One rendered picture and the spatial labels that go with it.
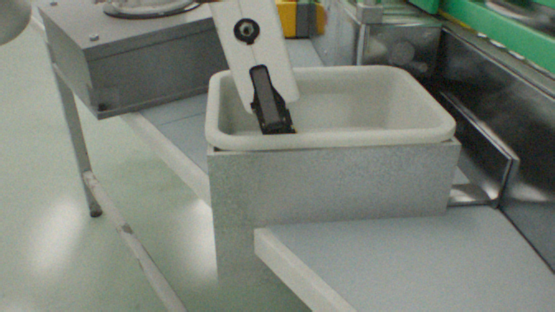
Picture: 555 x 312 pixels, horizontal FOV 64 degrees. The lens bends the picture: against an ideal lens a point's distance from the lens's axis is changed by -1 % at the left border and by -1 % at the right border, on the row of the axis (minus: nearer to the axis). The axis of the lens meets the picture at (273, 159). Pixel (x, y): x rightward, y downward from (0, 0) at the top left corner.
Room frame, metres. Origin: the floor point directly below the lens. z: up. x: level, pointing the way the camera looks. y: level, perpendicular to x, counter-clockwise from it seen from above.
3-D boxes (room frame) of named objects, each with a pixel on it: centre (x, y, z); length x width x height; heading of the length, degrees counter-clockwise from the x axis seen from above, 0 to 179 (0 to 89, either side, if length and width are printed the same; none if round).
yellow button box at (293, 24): (0.96, -0.03, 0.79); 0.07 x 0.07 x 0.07; 5
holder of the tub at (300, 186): (0.42, -0.07, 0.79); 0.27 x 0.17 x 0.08; 95
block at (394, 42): (0.54, -0.15, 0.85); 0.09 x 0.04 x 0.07; 95
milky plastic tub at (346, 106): (0.41, -0.05, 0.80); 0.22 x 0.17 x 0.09; 95
